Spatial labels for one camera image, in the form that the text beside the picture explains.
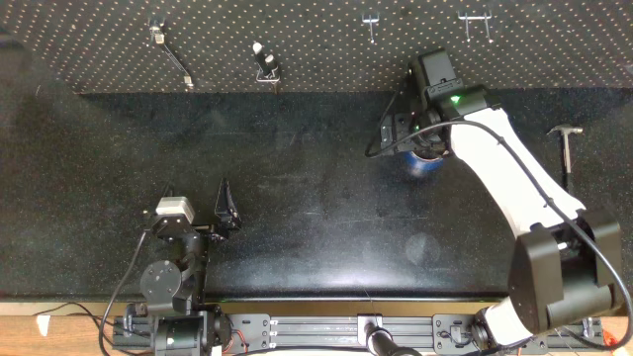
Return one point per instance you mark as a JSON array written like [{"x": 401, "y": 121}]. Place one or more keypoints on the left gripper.
[{"x": 170, "y": 230}]

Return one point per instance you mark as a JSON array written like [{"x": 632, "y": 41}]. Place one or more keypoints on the wrench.
[{"x": 173, "y": 57}]

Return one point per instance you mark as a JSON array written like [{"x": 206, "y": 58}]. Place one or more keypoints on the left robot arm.
[{"x": 173, "y": 287}]

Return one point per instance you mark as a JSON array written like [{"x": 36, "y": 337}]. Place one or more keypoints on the black and white pliers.
[{"x": 264, "y": 64}]

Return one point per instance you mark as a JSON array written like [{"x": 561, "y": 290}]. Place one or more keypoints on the black pegboard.
[{"x": 316, "y": 54}]

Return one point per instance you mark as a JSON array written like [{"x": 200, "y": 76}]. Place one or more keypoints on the roll of blue tape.
[{"x": 420, "y": 165}]

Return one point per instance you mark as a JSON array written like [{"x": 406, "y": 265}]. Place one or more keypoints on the metal hook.
[
  {"x": 156, "y": 24},
  {"x": 371, "y": 27},
  {"x": 269, "y": 77},
  {"x": 467, "y": 27}
]

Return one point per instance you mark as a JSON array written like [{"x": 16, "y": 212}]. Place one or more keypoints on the hammer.
[{"x": 567, "y": 148}]

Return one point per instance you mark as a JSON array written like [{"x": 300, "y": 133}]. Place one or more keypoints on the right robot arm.
[{"x": 499, "y": 168}]

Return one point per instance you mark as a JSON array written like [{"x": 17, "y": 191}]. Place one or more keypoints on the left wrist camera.
[{"x": 175, "y": 207}]

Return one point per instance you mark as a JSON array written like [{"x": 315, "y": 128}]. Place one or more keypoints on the mounting rail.
[{"x": 316, "y": 333}]

